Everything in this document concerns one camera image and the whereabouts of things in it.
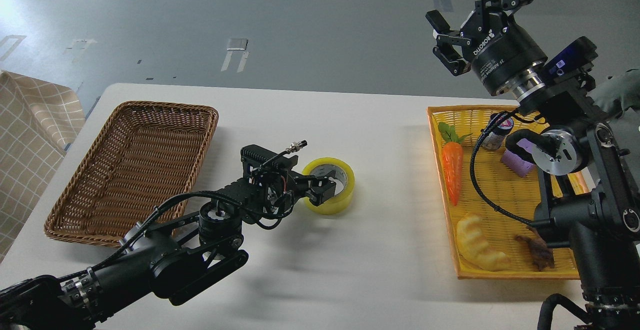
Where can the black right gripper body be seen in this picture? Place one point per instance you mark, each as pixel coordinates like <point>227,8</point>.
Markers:
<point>499,53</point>

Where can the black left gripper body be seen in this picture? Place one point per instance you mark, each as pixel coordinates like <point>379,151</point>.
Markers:
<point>282,188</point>

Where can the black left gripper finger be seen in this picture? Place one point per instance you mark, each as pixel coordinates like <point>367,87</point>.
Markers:
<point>335,172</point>
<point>320,190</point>

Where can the yellow tape roll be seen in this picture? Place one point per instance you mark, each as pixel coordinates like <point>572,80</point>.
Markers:
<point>343,197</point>

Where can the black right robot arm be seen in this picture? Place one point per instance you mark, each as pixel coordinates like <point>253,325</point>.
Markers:
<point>589,198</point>

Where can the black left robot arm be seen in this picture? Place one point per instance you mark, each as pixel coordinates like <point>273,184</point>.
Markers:
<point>187,244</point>

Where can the small dark jar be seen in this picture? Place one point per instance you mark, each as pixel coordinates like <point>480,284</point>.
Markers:
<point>495,137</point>

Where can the orange toy carrot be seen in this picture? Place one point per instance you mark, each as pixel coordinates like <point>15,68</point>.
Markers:
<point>452,159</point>

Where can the purple foam block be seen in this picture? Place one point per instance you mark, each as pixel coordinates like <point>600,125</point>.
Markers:
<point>516,164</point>

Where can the yellow plastic basket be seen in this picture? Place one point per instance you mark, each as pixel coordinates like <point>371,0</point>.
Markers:
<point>517,195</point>

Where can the brown wicker basket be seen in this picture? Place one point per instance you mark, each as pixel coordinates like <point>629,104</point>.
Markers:
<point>145,153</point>

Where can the yellow toy croissant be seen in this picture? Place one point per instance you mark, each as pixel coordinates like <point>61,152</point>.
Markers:
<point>475,247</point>

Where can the brown toy animal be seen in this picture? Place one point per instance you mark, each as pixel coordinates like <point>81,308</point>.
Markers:
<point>542,256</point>

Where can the beige checkered cloth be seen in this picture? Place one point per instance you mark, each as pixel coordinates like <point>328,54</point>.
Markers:
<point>39,120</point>

